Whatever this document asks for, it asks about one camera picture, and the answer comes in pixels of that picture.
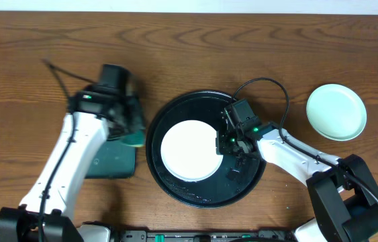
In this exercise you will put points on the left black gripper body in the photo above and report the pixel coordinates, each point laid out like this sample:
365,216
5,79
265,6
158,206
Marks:
131,122

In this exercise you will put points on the white plate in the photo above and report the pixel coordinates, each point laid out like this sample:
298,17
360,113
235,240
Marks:
188,151

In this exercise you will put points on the black rectangular water tray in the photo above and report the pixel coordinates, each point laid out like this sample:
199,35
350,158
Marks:
113,160

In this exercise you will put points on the round black tray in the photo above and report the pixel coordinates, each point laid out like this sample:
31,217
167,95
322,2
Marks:
235,177

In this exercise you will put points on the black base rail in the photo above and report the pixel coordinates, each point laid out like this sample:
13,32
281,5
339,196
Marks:
177,236

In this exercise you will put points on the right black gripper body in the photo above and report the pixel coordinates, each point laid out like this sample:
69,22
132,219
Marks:
228,142

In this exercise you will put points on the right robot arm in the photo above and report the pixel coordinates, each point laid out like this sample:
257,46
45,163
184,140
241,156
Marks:
343,192

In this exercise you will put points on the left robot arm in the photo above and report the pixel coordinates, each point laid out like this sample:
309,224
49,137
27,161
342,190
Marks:
46,212

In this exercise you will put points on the light green plate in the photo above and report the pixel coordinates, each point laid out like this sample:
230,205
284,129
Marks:
336,112

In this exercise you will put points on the green yellow sponge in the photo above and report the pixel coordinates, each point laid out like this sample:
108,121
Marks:
135,139

